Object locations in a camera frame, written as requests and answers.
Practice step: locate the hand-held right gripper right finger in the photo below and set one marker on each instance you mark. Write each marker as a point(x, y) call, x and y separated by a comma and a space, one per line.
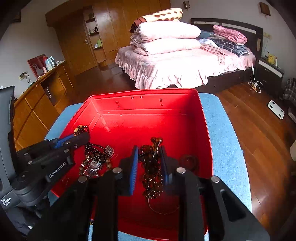
point(164, 166)

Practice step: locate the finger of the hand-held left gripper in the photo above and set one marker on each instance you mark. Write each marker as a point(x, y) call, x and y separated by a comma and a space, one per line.
point(69, 157)
point(62, 140)

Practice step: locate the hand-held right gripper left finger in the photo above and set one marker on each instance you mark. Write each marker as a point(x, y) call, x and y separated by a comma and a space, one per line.
point(134, 171)

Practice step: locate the silver wrist watch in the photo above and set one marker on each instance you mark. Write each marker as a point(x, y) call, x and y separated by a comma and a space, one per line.
point(94, 165)

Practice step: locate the thin silver bangle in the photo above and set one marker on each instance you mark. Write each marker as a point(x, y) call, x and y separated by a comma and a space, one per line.
point(161, 212)

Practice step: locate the red tin box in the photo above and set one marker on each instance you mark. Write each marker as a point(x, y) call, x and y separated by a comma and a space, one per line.
point(138, 115)

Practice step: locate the wooden dresser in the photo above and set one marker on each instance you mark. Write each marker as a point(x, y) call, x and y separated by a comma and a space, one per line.
point(34, 109)

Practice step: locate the blue table cloth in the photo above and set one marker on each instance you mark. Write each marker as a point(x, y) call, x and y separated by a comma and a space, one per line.
point(226, 150)

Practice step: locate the light blue kettle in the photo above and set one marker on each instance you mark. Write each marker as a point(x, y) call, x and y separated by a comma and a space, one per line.
point(49, 63)

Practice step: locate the red thermos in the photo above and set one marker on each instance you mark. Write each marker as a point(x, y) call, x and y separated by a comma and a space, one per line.
point(44, 61)

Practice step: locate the wooden door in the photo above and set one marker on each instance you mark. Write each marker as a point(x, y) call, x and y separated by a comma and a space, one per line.
point(74, 48)

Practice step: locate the bed with pink cover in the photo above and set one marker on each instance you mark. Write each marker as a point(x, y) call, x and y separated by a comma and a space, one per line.
point(180, 67)

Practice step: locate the folded pink quilt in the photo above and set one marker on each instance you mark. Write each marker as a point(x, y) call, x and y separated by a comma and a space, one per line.
point(168, 31)
point(168, 47)

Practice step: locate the white bathroom scale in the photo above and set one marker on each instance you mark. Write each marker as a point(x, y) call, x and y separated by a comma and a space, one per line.
point(276, 109)

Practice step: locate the wooden wardrobe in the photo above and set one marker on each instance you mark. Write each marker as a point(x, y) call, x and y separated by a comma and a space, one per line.
point(127, 23)

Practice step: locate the stack of plaid clothes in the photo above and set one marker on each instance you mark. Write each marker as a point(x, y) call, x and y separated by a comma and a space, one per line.
point(233, 48)

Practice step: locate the dark nightstand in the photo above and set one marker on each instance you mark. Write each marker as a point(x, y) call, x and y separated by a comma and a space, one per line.
point(269, 76)

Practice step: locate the folded pink blanket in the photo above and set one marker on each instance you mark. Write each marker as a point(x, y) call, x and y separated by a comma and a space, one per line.
point(229, 33)

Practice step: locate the spotted cream blanket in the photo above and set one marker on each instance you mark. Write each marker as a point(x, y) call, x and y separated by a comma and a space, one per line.
point(161, 15)

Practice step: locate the yellow plush toy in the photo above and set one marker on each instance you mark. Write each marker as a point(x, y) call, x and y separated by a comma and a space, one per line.
point(271, 58)

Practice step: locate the wall outlet with plug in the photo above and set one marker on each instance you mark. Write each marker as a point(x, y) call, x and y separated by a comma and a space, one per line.
point(23, 76)

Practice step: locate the red picture frame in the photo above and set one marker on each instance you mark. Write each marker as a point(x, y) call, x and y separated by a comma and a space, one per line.
point(34, 67)

